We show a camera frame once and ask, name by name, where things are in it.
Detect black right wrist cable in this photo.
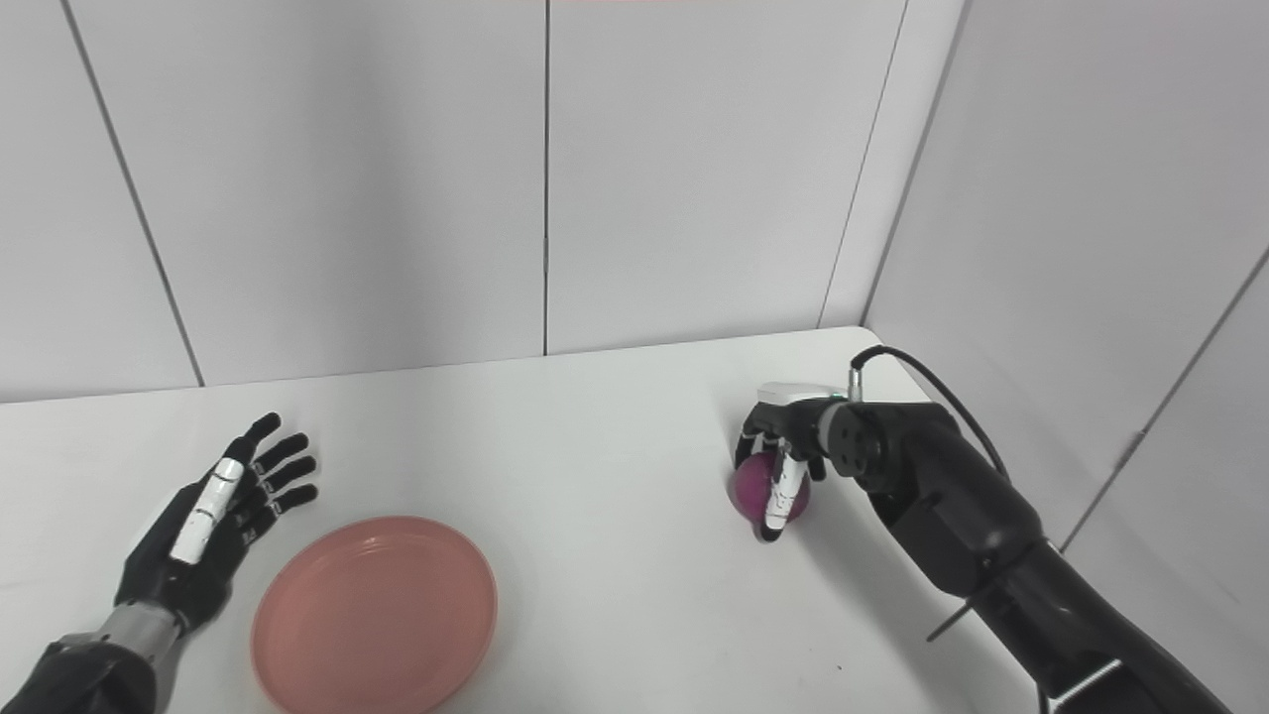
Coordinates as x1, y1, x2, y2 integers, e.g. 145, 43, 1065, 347
848, 345, 1010, 485

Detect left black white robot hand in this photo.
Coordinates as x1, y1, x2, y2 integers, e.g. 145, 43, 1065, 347
114, 413, 319, 636

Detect pink round plate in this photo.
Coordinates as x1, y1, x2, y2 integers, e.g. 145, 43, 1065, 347
250, 516, 499, 714

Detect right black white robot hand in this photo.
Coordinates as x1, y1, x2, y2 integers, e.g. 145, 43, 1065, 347
735, 382, 849, 544

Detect purple red onion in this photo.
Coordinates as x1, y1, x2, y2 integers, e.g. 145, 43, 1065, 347
730, 452, 812, 529

